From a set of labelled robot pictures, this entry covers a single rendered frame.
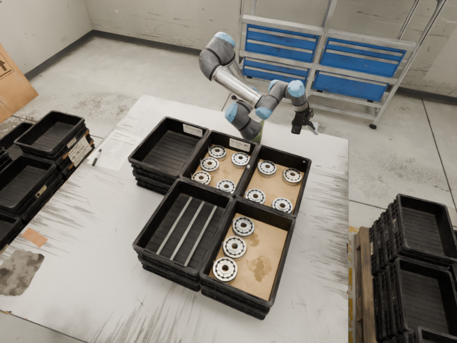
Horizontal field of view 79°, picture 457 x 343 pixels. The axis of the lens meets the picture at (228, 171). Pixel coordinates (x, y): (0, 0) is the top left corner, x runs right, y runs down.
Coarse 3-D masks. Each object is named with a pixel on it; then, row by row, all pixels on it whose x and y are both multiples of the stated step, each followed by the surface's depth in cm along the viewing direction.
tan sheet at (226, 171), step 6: (228, 150) 165; (228, 156) 162; (222, 162) 158; (228, 162) 158; (198, 168) 154; (222, 168) 155; (228, 168) 155; (234, 168) 156; (216, 174) 152; (222, 174) 152; (228, 174) 152; (234, 174) 153; (240, 174) 153; (216, 180) 149; (234, 180) 150
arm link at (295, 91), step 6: (288, 84) 134; (294, 84) 132; (300, 84) 131; (288, 90) 133; (294, 90) 131; (300, 90) 131; (288, 96) 136; (294, 96) 133; (300, 96) 133; (294, 102) 137; (300, 102) 136
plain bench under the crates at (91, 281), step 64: (128, 128) 193; (64, 192) 155; (128, 192) 157; (320, 192) 164; (0, 256) 130; (64, 256) 131; (128, 256) 133; (320, 256) 138; (64, 320) 114; (128, 320) 115; (192, 320) 116; (256, 320) 117; (320, 320) 118
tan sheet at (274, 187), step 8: (256, 168) 156; (280, 168) 157; (256, 176) 152; (280, 176) 153; (256, 184) 149; (264, 184) 149; (272, 184) 149; (280, 184) 149; (264, 192) 146; (272, 192) 146; (280, 192) 146; (288, 192) 146; (296, 192) 147; (272, 200) 142; (296, 200) 143
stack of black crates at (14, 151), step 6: (18, 126) 237; (24, 126) 242; (30, 126) 241; (12, 132) 233; (18, 132) 238; (6, 138) 229; (12, 138) 234; (0, 144) 225; (6, 144) 230; (12, 144) 235; (12, 150) 231; (18, 150) 232; (12, 156) 227
